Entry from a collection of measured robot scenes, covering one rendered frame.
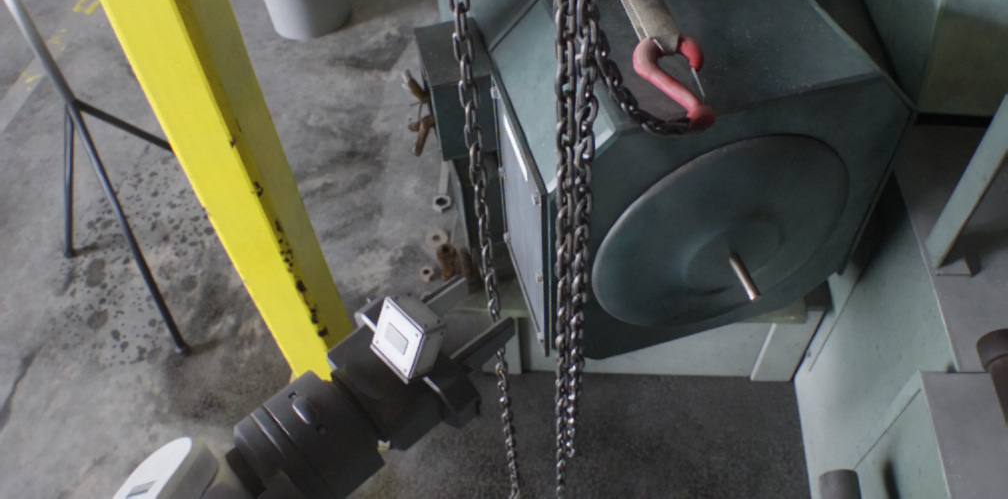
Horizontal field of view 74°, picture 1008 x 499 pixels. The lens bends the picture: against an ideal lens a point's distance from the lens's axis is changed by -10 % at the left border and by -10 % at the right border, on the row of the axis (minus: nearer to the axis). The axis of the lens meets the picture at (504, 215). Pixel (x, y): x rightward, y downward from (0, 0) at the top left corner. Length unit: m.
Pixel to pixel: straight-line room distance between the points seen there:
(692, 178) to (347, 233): 1.13
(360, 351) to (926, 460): 0.63
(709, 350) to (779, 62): 0.75
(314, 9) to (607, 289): 1.65
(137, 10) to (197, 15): 0.06
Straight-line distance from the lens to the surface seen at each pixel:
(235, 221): 1.05
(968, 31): 1.17
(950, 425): 0.91
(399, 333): 0.50
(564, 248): 0.63
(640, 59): 0.76
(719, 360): 1.49
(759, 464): 1.48
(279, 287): 1.16
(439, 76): 0.91
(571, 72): 0.49
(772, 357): 1.47
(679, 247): 0.86
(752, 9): 0.90
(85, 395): 1.78
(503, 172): 0.98
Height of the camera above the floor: 1.33
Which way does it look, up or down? 49 degrees down
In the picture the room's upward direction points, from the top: 5 degrees counter-clockwise
